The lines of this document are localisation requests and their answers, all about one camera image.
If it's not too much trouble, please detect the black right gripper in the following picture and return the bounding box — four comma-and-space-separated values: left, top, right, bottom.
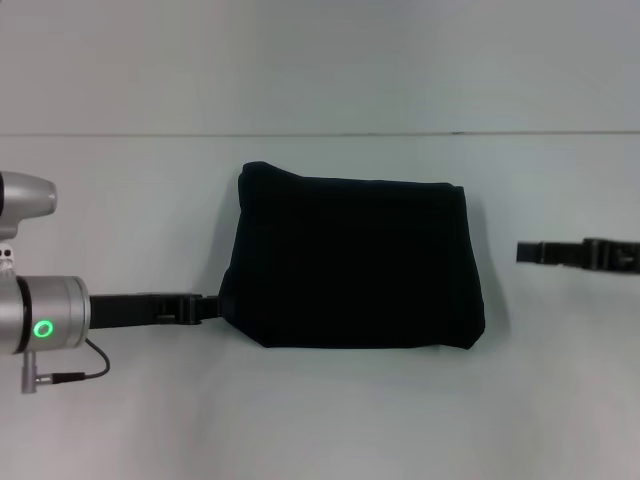
515, 237, 640, 275

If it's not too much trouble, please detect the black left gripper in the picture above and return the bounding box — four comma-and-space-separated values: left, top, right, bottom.
88, 292, 222, 331

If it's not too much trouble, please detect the black T-shirt with white print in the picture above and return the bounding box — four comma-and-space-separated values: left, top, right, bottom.
218, 160, 489, 352

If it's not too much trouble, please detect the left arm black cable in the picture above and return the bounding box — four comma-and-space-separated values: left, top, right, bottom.
19, 338, 111, 395

